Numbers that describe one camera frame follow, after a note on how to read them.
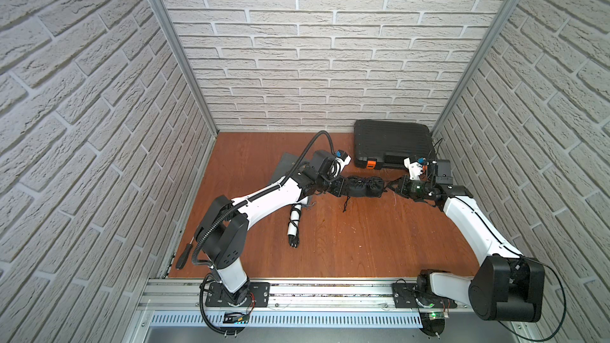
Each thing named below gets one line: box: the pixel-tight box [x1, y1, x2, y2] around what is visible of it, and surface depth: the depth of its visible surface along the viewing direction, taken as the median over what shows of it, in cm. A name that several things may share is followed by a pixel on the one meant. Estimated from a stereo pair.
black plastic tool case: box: [353, 119, 435, 170], surface depth 109 cm
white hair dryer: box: [287, 202, 303, 249], surface depth 87 cm
